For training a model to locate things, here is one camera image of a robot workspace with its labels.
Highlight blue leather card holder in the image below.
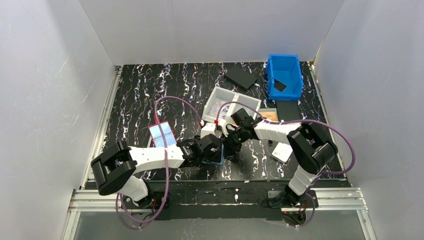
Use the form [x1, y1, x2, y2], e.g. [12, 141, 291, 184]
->
[201, 145, 225, 166]

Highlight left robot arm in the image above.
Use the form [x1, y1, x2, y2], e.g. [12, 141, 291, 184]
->
[90, 121, 223, 200]

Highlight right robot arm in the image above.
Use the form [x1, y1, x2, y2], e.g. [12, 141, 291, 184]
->
[223, 108, 338, 205]

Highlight white cards in tray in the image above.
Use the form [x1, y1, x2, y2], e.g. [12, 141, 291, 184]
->
[207, 98, 230, 119]

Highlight orange card in green holder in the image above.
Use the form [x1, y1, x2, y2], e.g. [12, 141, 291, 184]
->
[259, 109, 278, 121]

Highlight red open card holder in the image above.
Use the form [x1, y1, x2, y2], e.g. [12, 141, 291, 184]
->
[148, 121, 177, 148]

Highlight black card in bin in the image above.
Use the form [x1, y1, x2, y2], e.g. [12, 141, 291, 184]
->
[273, 79, 287, 92]

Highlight white divided plastic tray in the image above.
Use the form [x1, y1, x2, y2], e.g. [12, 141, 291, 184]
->
[201, 86, 261, 127]

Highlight white power bank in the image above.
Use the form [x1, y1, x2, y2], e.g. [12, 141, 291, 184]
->
[271, 142, 293, 163]

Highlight black flat sleeve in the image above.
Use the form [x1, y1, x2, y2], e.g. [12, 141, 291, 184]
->
[276, 100, 303, 122]

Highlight black box on table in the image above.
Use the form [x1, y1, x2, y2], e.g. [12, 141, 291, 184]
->
[224, 65, 259, 91]

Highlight blue plastic bin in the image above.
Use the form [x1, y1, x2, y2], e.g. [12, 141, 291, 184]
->
[265, 54, 304, 101]

